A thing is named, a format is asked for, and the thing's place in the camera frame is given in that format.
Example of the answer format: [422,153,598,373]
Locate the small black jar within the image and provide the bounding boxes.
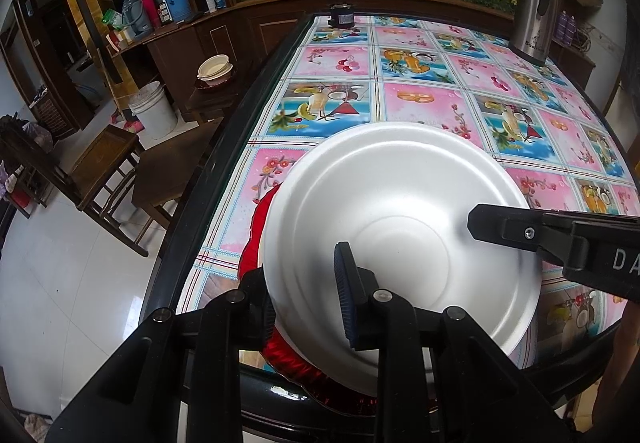
[328,3,356,29]

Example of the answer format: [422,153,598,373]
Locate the white plastic bucket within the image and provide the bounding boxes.
[128,81,178,140]

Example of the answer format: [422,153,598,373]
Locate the colourful patterned tablecloth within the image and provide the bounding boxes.
[174,14,640,369]

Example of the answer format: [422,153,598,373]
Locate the white foam bowl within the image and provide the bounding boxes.
[260,122,541,394]

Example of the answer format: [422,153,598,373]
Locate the purple bottles on shelf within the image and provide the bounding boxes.
[554,10,577,47]

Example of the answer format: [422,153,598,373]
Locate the large red plastic plate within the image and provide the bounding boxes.
[236,184,381,416]

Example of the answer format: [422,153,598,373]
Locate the person's right hand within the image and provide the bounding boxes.
[591,301,640,426]

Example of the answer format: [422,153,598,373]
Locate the stainless steel thermos jug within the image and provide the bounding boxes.
[509,0,559,66]

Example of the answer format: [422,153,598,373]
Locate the grey blue water jug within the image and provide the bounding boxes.
[122,0,153,40]

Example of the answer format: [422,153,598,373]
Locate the dark wooden chair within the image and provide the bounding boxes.
[1,116,149,258]

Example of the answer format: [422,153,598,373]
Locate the red thermos flask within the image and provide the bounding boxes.
[141,0,160,30]

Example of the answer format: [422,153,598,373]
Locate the stacked bowls on side stool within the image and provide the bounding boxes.
[196,54,233,86]

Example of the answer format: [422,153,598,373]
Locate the dark wooden stool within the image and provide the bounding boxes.
[132,119,221,229]

